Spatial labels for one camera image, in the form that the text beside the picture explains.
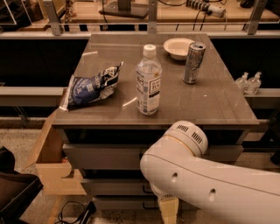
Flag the white power strip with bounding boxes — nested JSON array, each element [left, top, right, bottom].
[[185, 0, 226, 18]]

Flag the white bowl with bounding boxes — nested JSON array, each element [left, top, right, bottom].
[[164, 38, 193, 60]]

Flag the grey drawer cabinet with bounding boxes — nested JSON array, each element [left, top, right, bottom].
[[52, 32, 261, 212]]

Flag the grey bottom drawer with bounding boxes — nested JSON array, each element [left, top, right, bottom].
[[92, 195, 202, 212]]

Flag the silver drink can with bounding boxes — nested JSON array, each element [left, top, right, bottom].
[[183, 42, 206, 84]]

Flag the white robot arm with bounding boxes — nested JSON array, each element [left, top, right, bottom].
[[140, 121, 280, 224]]

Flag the left clear sanitizer bottle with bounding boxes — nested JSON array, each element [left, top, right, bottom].
[[235, 72, 249, 94]]

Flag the grey top drawer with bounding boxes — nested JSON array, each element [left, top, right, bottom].
[[62, 143, 243, 170]]

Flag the blue chip bag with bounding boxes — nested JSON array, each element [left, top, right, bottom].
[[59, 62, 123, 111]]

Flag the cardboard box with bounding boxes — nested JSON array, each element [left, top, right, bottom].
[[25, 111, 86, 195]]

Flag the clear plastic water bottle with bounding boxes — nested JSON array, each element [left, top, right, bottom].
[[136, 44, 162, 115]]

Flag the monitor stand base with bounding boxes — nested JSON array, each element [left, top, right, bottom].
[[99, 0, 149, 18]]

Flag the black cable on floor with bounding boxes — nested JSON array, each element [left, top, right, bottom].
[[53, 200, 97, 224]]

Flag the clear sanitizer bottle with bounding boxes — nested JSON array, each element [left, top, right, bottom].
[[235, 72, 249, 94], [245, 72, 262, 95]]

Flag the metal railing frame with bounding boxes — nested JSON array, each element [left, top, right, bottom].
[[0, 0, 280, 40]]

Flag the right clear sanitizer bottle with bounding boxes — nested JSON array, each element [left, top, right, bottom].
[[245, 72, 262, 95]]

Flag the black office chair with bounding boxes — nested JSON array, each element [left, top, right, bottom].
[[0, 147, 43, 224]]

